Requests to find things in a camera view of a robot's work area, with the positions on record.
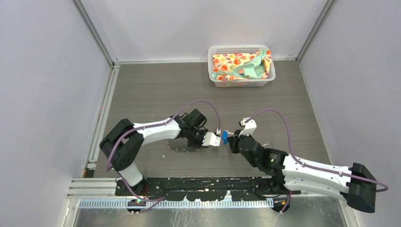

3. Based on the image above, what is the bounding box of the large metal keyring disc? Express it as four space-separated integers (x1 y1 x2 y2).
166 138 200 154

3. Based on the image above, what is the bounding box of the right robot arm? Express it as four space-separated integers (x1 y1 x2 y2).
224 135 377 213

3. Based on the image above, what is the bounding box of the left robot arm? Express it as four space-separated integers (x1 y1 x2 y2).
99 109 216 196

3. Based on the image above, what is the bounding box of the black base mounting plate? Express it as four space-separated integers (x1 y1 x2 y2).
131 176 288 201

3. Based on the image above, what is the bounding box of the white plastic basket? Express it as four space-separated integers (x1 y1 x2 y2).
208 45 276 87

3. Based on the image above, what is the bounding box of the floral patterned cloth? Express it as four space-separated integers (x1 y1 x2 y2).
212 49 272 81

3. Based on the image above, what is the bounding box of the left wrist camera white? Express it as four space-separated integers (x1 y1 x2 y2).
202 129 221 147

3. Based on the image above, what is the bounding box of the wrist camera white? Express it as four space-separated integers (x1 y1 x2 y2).
239 117 257 136
202 129 221 147

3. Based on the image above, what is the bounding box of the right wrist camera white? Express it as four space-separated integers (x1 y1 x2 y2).
239 117 257 136

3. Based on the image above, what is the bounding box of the aluminium frame rail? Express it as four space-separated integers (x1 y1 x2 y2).
66 175 353 210

